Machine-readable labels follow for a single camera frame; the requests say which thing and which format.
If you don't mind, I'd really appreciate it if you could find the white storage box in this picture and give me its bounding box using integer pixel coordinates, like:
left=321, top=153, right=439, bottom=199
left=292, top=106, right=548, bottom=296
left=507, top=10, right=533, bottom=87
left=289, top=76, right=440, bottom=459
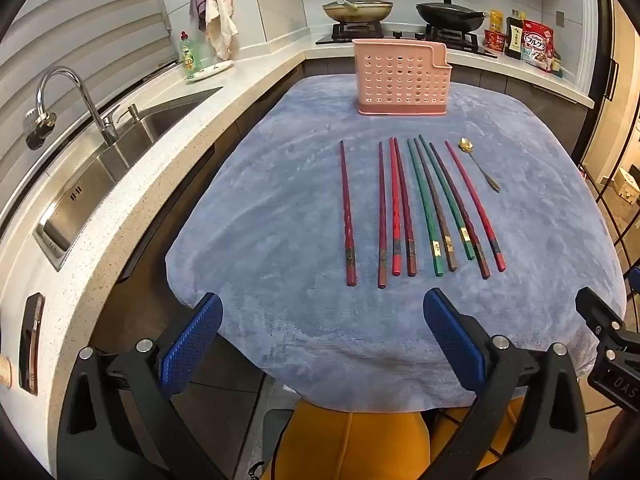
left=615, top=165, right=639, bottom=199

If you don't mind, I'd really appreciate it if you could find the black faucet attachment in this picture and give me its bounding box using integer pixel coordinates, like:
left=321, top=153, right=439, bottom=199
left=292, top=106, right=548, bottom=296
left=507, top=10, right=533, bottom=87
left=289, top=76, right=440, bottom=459
left=25, top=112, right=57, bottom=151

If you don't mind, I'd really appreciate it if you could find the dark sauce bottle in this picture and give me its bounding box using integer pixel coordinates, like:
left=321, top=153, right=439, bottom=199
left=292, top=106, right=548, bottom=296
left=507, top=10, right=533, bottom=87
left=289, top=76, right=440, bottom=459
left=504, top=10, right=525, bottom=59

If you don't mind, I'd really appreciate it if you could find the patterned ceramic plate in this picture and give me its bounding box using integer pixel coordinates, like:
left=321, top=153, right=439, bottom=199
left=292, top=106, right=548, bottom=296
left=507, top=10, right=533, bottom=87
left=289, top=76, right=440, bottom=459
left=185, top=60, right=236, bottom=83

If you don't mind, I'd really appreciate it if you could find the black wok lid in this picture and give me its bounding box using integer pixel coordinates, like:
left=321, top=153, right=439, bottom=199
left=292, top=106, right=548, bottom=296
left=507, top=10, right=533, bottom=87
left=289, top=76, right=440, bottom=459
left=417, top=0, right=472, bottom=14

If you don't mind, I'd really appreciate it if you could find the chrome kitchen faucet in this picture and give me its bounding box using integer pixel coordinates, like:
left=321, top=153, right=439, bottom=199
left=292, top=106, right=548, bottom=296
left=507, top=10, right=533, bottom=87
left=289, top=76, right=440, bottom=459
left=36, top=67, right=120, bottom=147

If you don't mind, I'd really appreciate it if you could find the green dish soap bottle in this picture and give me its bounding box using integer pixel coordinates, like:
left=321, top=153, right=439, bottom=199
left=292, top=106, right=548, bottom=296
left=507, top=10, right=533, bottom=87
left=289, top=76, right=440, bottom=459
left=179, top=31, right=197, bottom=72

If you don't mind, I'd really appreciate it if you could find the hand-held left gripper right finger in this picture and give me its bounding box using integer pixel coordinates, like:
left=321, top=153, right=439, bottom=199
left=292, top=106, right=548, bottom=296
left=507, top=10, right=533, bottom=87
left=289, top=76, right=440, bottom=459
left=422, top=287, right=588, bottom=480

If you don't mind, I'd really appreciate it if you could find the green chopstick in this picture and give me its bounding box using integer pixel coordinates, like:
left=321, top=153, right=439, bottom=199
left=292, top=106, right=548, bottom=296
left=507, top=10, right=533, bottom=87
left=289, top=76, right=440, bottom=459
left=406, top=138, right=445, bottom=278
left=418, top=134, right=476, bottom=262

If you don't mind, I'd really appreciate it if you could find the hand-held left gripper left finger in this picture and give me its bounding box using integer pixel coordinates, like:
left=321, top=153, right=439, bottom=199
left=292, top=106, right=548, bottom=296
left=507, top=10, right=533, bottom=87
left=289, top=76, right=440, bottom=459
left=57, top=292, right=224, bottom=480

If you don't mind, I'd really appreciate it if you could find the stainless steel sink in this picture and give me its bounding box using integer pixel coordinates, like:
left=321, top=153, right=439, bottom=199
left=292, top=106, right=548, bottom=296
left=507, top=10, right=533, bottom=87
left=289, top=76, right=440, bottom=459
left=32, top=86, right=224, bottom=272

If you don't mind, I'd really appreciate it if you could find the black wok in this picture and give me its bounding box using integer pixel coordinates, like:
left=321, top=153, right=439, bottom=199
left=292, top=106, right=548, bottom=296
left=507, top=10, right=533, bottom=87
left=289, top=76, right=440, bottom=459
left=415, top=4, right=493, bottom=34

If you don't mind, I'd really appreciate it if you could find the pink perforated utensil basket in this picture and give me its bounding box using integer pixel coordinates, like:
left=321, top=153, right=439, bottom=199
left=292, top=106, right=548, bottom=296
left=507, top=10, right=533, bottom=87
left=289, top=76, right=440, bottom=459
left=352, top=38, right=453, bottom=118

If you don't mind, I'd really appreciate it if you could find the black oblong counter object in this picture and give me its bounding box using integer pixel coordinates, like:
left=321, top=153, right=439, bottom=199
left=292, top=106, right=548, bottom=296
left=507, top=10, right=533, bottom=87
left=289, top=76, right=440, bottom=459
left=19, top=292, right=46, bottom=395

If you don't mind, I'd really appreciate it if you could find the black gas stove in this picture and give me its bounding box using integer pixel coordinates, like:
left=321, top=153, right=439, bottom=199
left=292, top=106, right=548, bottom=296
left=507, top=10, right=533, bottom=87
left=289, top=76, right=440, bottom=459
left=315, top=21, right=499, bottom=59

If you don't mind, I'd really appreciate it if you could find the white hanging towel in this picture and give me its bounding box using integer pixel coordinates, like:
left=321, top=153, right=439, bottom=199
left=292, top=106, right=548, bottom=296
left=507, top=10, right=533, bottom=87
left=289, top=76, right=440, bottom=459
left=204, top=0, right=240, bottom=61

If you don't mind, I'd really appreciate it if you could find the purple hanging cloth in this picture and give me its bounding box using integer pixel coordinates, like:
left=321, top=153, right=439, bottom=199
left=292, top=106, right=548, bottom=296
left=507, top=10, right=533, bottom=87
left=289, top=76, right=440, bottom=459
left=189, top=0, right=209, bottom=32

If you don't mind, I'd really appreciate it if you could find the striped window blind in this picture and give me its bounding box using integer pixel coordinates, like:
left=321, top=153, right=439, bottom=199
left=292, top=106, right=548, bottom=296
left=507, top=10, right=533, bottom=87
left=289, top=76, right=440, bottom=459
left=0, top=0, right=182, bottom=211

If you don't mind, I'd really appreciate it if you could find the gold metal spoon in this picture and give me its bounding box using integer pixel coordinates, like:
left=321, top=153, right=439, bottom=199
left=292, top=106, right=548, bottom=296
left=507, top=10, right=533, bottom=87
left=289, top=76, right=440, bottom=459
left=459, top=137, right=501, bottom=194

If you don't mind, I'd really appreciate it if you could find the beige frying pan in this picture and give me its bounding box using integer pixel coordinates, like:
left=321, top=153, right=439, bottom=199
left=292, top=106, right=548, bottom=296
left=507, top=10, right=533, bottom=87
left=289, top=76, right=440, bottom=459
left=321, top=2, right=395, bottom=25

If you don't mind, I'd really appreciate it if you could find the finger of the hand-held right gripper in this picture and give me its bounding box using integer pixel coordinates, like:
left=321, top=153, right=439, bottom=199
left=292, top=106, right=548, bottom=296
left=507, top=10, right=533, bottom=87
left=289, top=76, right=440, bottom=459
left=575, top=287, right=627, bottom=337

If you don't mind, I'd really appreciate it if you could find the blue-grey plush blanket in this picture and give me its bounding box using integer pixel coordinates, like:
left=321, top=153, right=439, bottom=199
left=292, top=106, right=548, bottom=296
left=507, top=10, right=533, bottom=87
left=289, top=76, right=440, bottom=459
left=165, top=74, right=628, bottom=413

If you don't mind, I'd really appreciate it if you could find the yellow chair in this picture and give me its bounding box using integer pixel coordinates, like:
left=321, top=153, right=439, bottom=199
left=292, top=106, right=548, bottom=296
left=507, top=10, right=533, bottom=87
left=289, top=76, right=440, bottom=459
left=260, top=394, right=527, bottom=480

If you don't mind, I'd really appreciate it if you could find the red cereal bag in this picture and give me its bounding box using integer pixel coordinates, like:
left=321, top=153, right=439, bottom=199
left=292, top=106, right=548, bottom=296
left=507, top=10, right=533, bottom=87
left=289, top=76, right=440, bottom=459
left=520, top=20, right=556, bottom=69

